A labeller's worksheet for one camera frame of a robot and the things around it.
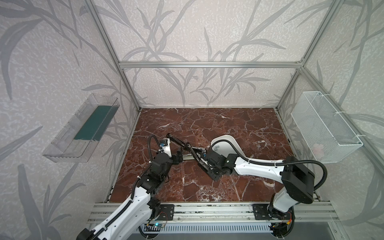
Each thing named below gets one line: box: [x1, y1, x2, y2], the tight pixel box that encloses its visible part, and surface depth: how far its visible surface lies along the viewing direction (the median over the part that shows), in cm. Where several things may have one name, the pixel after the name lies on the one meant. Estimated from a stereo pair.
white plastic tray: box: [210, 134, 252, 165], surface depth 72 cm
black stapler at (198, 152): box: [186, 142, 216, 181], surface depth 90 cm
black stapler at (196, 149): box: [166, 133, 206, 153], surface depth 96 cm
